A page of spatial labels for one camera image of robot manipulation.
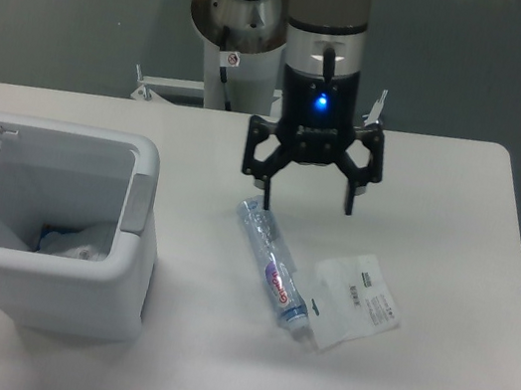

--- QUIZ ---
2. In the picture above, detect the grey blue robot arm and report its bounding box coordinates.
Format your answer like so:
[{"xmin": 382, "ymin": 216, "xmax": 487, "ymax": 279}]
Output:
[{"xmin": 191, "ymin": 0, "xmax": 385, "ymax": 212}]

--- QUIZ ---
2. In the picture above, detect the crushed clear plastic bottle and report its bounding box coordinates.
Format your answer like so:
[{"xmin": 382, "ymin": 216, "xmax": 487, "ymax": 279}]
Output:
[{"xmin": 237, "ymin": 196, "xmax": 311, "ymax": 340}]

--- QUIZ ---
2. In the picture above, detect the crumpled trash in bin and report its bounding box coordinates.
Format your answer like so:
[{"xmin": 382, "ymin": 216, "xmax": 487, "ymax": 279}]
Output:
[{"xmin": 38, "ymin": 222, "xmax": 116, "ymax": 262}]

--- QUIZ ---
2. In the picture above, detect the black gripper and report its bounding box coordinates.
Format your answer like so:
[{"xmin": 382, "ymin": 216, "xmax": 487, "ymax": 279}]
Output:
[{"xmin": 241, "ymin": 66, "xmax": 386, "ymax": 216}]

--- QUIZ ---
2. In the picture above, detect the white trash can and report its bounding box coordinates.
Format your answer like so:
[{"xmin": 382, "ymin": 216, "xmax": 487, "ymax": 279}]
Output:
[{"xmin": 0, "ymin": 117, "xmax": 160, "ymax": 341}]

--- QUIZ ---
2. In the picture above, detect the clear plastic packaging bag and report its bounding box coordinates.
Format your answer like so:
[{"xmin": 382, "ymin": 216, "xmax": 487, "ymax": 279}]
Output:
[{"xmin": 308, "ymin": 254, "xmax": 401, "ymax": 351}]

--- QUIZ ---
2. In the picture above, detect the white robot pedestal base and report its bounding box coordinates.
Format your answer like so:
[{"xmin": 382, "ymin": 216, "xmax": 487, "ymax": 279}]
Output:
[{"xmin": 128, "ymin": 0, "xmax": 404, "ymax": 144}]

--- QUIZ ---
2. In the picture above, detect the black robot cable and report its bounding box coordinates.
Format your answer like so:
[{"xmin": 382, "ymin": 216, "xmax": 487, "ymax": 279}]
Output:
[{"xmin": 207, "ymin": 25, "xmax": 248, "ymax": 113}]

